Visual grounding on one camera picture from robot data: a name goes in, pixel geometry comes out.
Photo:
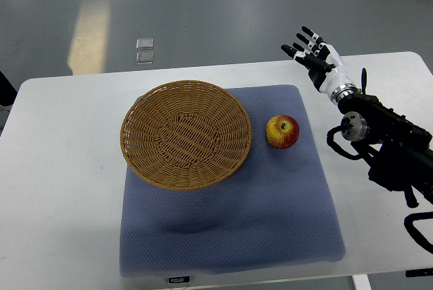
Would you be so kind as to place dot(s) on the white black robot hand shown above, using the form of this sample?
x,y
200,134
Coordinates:
x,y
326,69

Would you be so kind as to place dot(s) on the red yellow apple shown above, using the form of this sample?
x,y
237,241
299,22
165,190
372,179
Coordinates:
x,y
282,131

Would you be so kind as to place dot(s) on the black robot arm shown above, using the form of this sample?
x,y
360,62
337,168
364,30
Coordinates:
x,y
396,150

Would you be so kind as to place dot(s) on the woven wicker basket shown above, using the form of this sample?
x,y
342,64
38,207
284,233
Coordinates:
x,y
186,135

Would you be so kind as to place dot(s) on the blue grey padded mat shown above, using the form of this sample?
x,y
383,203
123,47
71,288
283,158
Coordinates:
x,y
276,210

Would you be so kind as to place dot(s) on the lower clear floor plate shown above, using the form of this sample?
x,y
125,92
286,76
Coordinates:
x,y
145,57

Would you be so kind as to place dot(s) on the clear floor plate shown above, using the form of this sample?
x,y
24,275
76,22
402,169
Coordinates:
x,y
145,57
144,43

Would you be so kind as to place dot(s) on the upper clear floor plate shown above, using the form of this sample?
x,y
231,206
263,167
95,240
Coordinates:
x,y
144,43

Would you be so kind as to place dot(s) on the white table leg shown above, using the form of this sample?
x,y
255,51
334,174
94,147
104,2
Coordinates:
x,y
361,282

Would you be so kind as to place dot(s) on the black table label tag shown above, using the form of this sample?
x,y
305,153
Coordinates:
x,y
179,279

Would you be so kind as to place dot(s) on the dark object at left edge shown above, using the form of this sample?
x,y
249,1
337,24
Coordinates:
x,y
8,93

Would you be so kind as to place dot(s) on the black bracket under table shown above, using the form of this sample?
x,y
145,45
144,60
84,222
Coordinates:
x,y
419,273

